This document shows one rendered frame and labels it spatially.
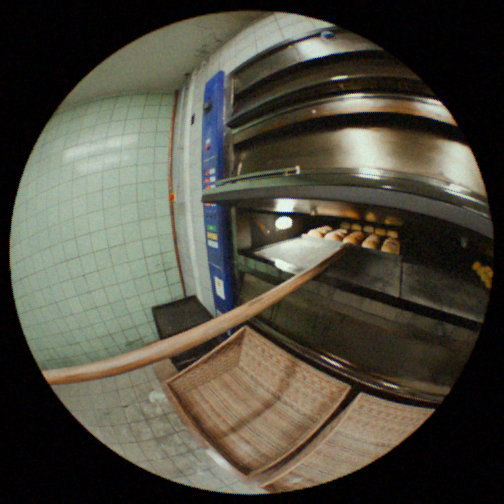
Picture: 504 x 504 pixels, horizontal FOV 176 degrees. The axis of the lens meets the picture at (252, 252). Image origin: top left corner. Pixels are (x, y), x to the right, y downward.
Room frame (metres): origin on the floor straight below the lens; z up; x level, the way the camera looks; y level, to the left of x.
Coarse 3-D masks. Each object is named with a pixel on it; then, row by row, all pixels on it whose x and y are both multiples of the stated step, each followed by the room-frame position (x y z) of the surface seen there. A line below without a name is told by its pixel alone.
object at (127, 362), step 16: (336, 256) 0.53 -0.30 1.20; (304, 272) 0.41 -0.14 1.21; (288, 288) 0.34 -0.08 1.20; (256, 304) 0.28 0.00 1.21; (272, 304) 0.30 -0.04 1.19; (224, 320) 0.23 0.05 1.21; (240, 320) 0.24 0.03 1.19; (176, 336) 0.18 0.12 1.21; (192, 336) 0.19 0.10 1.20; (208, 336) 0.20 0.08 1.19; (144, 352) 0.13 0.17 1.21; (160, 352) 0.15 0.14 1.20; (176, 352) 0.16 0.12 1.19; (64, 368) 0.02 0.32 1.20; (80, 368) 0.04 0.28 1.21; (96, 368) 0.06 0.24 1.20; (112, 368) 0.08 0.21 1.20; (128, 368) 0.10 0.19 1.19; (64, 384) -0.01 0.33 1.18
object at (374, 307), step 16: (240, 256) 0.66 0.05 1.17; (256, 256) 0.64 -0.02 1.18; (272, 272) 0.53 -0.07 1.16; (288, 272) 0.48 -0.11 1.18; (304, 288) 0.43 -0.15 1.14; (320, 288) 0.39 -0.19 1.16; (336, 288) 0.36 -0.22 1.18; (352, 288) 0.34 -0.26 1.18; (368, 288) 0.33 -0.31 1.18; (352, 304) 0.31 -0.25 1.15; (368, 304) 0.28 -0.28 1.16; (384, 304) 0.25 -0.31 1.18; (400, 304) 0.23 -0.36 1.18; (416, 304) 0.20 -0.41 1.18; (400, 320) 0.20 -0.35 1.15; (416, 320) 0.17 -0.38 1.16; (432, 320) 0.13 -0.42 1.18; (448, 320) 0.09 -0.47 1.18; (464, 320) 0.04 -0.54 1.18; (448, 336) 0.06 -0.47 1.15; (464, 336) 0.01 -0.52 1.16
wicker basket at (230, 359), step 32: (224, 352) 0.52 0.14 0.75; (256, 352) 0.52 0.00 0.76; (192, 384) 0.39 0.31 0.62; (224, 384) 0.42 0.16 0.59; (256, 384) 0.43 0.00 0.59; (192, 416) 0.20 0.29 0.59; (224, 416) 0.23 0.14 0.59; (256, 416) 0.23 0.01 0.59; (288, 416) 0.22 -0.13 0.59; (320, 416) 0.17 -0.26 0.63; (256, 448) 0.05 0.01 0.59; (288, 448) 0.04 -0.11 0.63
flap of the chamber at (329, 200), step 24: (240, 192) 0.41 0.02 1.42; (264, 192) 0.35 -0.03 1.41; (288, 192) 0.31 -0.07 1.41; (312, 192) 0.27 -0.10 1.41; (336, 192) 0.24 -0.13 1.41; (360, 192) 0.21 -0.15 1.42; (384, 192) 0.18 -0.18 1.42; (360, 216) 0.31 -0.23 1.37; (384, 216) 0.24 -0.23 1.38; (408, 216) 0.17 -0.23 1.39; (432, 216) 0.12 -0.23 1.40; (456, 216) 0.09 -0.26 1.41; (480, 216) 0.05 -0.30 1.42; (456, 240) 0.13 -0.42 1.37; (480, 240) 0.05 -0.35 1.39
